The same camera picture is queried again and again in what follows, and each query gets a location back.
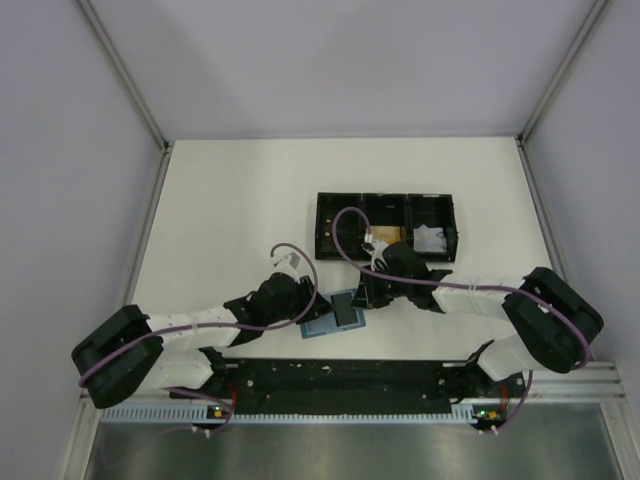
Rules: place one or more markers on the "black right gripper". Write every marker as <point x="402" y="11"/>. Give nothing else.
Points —
<point x="367" y="295"/>

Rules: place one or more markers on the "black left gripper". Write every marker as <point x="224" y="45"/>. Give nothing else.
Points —
<point x="304" y="290"/>

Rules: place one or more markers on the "grey card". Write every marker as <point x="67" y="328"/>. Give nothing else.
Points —
<point x="345" y="314"/>

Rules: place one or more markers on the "blue leather card holder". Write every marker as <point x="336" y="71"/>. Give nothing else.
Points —
<point x="325" y="324"/>

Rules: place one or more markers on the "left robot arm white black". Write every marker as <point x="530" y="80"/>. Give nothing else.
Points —
<point x="133" y="353"/>

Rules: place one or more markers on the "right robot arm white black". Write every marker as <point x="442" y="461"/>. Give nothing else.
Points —
<point x="554" y="326"/>

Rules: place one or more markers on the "gold cards stack in tray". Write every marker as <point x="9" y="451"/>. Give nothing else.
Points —
<point x="388" y="234"/>

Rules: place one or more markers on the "black VIP cards stack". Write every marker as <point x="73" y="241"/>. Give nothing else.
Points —
<point x="347" y="232"/>

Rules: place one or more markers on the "silver cards stack in tray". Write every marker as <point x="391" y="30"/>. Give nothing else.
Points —
<point x="429" y="240"/>

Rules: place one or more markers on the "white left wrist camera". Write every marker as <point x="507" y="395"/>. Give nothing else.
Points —
<point x="288" y="265"/>

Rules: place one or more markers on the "aluminium frame profile right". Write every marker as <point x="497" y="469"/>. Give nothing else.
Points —
<point x="598" y="382"/>

